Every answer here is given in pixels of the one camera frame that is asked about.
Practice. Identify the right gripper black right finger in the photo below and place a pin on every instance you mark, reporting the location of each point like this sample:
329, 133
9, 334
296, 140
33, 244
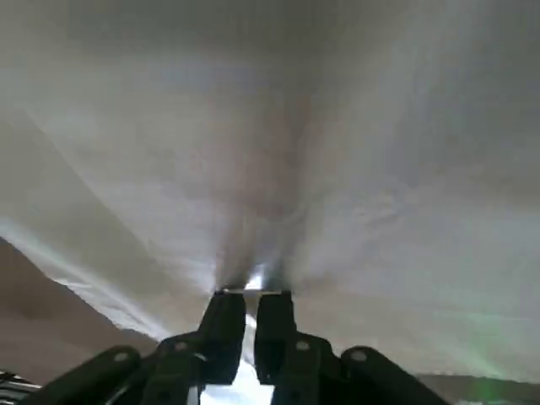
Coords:
278, 337

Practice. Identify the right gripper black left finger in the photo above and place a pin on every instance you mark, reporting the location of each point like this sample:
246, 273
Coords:
219, 337

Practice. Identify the cream tablecloth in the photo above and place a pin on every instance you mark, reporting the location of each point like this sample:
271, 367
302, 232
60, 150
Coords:
270, 126

